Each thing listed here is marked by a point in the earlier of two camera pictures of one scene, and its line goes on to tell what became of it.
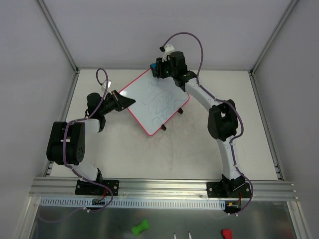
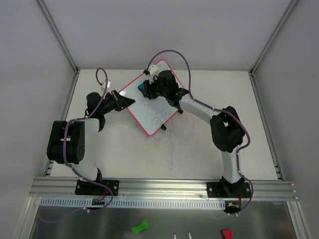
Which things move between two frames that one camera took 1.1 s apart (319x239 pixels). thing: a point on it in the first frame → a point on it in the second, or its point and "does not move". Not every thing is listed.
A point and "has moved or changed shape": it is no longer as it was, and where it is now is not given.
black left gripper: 116,101 does not move
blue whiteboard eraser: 153,65 has moved or changed shape
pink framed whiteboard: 157,100 does not move
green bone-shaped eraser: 143,225 does not move
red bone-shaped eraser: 227,233 does not move
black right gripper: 159,68 → 151,88
